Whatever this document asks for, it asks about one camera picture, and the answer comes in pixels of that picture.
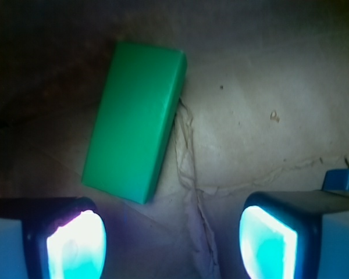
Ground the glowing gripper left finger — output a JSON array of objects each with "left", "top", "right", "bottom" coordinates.
[{"left": 0, "top": 197, "right": 106, "bottom": 278}]

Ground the blue wooden block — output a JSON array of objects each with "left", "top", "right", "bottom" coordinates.
[{"left": 322, "top": 169, "right": 349, "bottom": 192}]

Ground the green wooden block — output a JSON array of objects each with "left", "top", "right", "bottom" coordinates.
[{"left": 82, "top": 42, "right": 187, "bottom": 204}]

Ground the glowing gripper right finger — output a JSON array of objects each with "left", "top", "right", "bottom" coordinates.
[{"left": 239, "top": 190, "right": 349, "bottom": 278}]

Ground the brown paper bag tray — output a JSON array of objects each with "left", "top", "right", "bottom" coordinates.
[{"left": 0, "top": 1, "right": 349, "bottom": 278}]

